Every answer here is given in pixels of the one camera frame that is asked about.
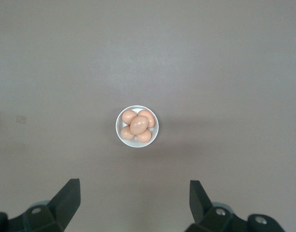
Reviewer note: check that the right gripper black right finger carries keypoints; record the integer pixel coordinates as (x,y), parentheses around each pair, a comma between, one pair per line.
(201,205)

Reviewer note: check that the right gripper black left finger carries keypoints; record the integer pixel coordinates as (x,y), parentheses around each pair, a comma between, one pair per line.
(63,205)

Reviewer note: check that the brown egg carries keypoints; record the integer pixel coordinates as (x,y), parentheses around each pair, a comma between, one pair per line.
(139,125)
(145,137)
(126,134)
(127,116)
(150,118)

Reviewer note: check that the white round bowl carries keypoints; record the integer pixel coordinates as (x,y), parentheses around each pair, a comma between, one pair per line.
(128,143)

